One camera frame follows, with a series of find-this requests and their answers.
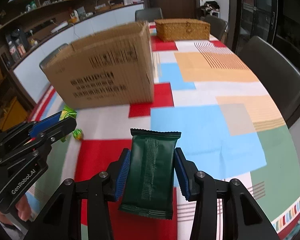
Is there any dark green snack packet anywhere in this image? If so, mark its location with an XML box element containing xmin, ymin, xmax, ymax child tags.
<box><xmin>119</xmin><ymin>128</ymin><xmax>181</xmax><ymax>220</ymax></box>

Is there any green lollipop candy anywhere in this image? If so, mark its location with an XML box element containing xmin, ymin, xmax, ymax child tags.
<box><xmin>59</xmin><ymin>105</ymin><xmax>77</xmax><ymax>142</ymax></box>

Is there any person's left hand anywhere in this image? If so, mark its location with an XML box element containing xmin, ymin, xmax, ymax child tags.
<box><xmin>15</xmin><ymin>195</ymin><xmax>32</xmax><ymax>222</ymax></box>

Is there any green wrapped candy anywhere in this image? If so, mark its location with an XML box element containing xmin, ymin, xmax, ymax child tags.
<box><xmin>72</xmin><ymin>128</ymin><xmax>83</xmax><ymax>141</ymax></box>

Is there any colourful patchwork tablecloth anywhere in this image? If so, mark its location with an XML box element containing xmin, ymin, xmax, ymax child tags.
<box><xmin>26</xmin><ymin>35</ymin><xmax>300</xmax><ymax>238</ymax></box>

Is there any dark chair left side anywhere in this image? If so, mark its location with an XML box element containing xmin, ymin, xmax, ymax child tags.
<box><xmin>39</xmin><ymin>43</ymin><xmax>68</xmax><ymax>70</ymax></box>

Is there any dark chair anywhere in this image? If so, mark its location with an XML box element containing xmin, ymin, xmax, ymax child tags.
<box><xmin>39</xmin><ymin>43</ymin><xmax>68</xmax><ymax>70</ymax></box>
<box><xmin>203</xmin><ymin>15</ymin><xmax>228</xmax><ymax>41</ymax></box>
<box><xmin>238</xmin><ymin>36</ymin><xmax>300</xmax><ymax>127</ymax></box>

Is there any pink drink bottle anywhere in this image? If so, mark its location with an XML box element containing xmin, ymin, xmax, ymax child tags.
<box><xmin>15</xmin><ymin>38</ymin><xmax>26</xmax><ymax>57</ymax></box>

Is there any clear water bottle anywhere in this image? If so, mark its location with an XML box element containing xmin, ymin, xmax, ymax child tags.
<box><xmin>8</xmin><ymin>41</ymin><xmax>20</xmax><ymax>62</ymax></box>

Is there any black coffee machine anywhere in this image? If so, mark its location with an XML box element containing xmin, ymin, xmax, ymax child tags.
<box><xmin>6</xmin><ymin>28</ymin><xmax>30</xmax><ymax>52</ymax></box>

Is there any brown cardboard box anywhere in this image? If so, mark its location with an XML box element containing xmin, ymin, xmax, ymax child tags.
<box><xmin>42</xmin><ymin>21</ymin><xmax>154</xmax><ymax>109</ymax></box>

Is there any dark chair right near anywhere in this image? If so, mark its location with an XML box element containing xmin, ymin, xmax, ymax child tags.
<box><xmin>238</xmin><ymin>36</ymin><xmax>300</xmax><ymax>127</ymax></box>

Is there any woven wicker lidded box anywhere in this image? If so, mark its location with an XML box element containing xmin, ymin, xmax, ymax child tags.
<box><xmin>154</xmin><ymin>18</ymin><xmax>210</xmax><ymax>42</ymax></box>

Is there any dark chair right far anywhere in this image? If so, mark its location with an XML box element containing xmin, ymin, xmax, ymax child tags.
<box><xmin>203</xmin><ymin>15</ymin><xmax>228</xmax><ymax>41</ymax></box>

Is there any dark chair far end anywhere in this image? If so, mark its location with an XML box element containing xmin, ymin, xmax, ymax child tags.
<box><xmin>135</xmin><ymin>8</ymin><xmax>164</xmax><ymax>22</ymax></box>

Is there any dark wooden door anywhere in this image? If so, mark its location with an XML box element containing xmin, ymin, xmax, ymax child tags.
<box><xmin>145</xmin><ymin>0</ymin><xmax>199</xmax><ymax>18</ymax></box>

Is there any glass sliding door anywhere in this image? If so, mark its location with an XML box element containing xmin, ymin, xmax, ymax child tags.
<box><xmin>229</xmin><ymin>0</ymin><xmax>288</xmax><ymax>55</ymax></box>

